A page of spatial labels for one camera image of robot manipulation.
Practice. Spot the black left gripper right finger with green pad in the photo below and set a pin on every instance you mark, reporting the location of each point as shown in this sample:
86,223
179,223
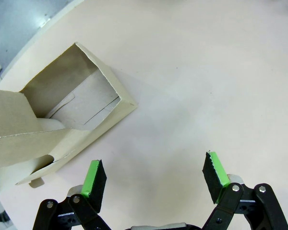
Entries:
213,175

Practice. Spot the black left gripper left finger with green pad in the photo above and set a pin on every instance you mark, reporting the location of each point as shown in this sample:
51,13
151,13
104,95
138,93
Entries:
96,182

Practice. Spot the brown cardboard cup carrier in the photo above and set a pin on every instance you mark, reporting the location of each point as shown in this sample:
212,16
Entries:
98,119

